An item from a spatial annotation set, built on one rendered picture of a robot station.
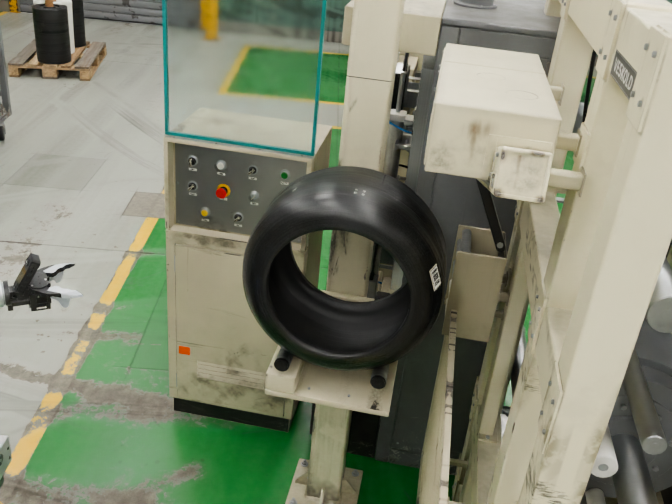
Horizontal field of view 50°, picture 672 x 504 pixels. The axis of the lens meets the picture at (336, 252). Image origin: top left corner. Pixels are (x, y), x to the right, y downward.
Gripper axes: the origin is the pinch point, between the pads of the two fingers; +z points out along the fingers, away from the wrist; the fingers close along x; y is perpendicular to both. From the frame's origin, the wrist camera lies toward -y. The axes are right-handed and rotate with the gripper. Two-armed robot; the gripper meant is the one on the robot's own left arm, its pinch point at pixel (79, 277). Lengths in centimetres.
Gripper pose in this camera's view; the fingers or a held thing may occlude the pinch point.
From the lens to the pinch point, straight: 219.8
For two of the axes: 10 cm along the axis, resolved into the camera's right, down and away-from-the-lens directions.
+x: 4.1, 5.7, -7.1
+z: 9.0, -1.3, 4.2
